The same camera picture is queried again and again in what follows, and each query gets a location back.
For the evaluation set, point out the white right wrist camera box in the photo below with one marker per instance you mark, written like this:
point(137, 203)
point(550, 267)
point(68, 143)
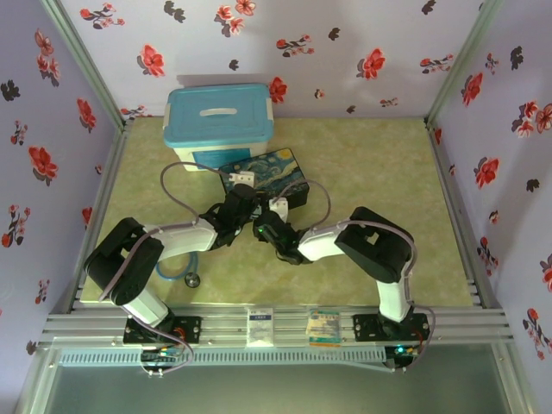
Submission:
point(279, 209)

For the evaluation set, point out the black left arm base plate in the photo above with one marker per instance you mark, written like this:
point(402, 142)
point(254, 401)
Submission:
point(190, 328)

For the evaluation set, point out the black right control board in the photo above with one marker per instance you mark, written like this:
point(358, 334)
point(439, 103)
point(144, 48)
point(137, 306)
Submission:
point(401, 355)

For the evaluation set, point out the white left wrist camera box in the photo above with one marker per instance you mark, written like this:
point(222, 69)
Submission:
point(241, 179)

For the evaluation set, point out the starry night tin box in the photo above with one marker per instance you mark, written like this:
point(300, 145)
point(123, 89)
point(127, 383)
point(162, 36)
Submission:
point(276, 172)

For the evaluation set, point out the aluminium frame rail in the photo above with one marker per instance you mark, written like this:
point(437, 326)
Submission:
point(293, 328)

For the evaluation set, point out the blue lidded plastic storage box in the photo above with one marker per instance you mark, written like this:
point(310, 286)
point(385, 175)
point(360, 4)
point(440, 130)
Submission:
point(217, 112)

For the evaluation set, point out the white labelled plastic bag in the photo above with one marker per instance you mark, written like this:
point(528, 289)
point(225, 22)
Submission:
point(261, 325)

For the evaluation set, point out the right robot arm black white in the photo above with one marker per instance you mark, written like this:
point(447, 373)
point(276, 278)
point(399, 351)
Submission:
point(371, 241)

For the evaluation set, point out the green left control board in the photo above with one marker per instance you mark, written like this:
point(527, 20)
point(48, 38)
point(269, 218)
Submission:
point(159, 357)

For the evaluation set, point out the aluminium corner post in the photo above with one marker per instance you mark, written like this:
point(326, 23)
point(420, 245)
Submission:
point(82, 60)
point(466, 56)

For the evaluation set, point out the blue stethoscope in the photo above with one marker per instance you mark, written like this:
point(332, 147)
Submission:
point(192, 280)

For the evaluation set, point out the teal labelled plastic bag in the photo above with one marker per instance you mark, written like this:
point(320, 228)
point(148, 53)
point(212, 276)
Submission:
point(323, 327)

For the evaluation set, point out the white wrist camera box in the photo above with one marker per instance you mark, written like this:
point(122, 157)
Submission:
point(279, 209)
point(241, 179)

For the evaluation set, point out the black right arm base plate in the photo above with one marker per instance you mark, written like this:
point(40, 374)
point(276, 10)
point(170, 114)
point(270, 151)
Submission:
point(366, 327)

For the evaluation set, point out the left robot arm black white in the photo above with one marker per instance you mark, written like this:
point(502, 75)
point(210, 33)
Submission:
point(121, 259)

